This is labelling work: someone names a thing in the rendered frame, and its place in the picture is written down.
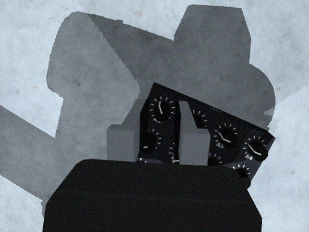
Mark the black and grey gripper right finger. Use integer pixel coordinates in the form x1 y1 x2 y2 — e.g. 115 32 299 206
174 101 211 166

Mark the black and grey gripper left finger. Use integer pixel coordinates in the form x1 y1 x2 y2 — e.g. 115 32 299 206
106 99 149 162

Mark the black knob box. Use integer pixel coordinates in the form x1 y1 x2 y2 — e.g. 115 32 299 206
136 82 276 189

